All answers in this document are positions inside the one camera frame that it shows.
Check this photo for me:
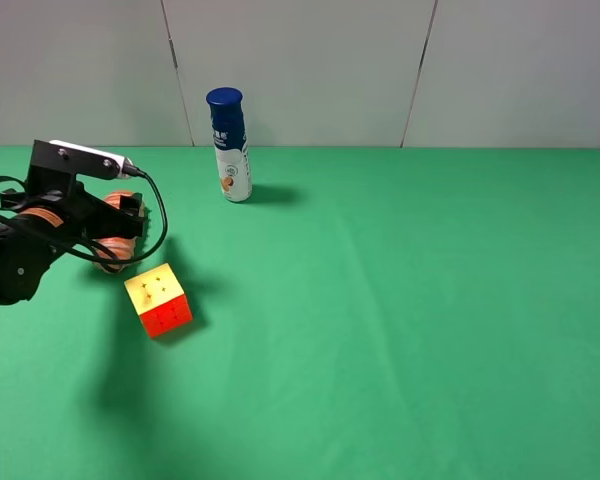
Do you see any black camera cable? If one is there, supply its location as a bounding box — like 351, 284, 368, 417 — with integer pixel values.
0, 167, 169, 266

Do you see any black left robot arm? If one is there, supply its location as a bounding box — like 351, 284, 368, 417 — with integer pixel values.
0, 170, 146, 305

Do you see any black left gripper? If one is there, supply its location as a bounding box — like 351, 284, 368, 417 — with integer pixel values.
0, 182, 146, 255

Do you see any blue capped white bottle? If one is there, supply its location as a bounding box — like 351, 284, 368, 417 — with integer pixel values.
206, 87, 252, 203

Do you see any yellow and red puzzle cube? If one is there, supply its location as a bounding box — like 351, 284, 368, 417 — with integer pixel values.
124, 263, 193, 339

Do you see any green table cloth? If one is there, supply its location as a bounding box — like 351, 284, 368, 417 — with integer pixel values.
0, 147, 600, 479

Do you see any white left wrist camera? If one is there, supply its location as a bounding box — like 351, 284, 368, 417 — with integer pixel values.
26, 140, 133, 195

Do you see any orange ribbed plush toy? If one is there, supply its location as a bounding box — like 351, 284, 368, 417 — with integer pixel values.
22, 190, 146, 260

